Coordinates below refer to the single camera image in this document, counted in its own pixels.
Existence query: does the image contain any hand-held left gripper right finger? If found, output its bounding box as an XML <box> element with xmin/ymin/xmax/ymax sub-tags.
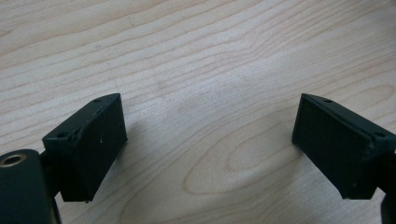
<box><xmin>291</xmin><ymin>92</ymin><xmax>396</xmax><ymax>201</ymax></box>

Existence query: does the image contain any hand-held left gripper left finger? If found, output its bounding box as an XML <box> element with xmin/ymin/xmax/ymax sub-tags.
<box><xmin>41</xmin><ymin>92</ymin><xmax>129</xmax><ymax>203</ymax></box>

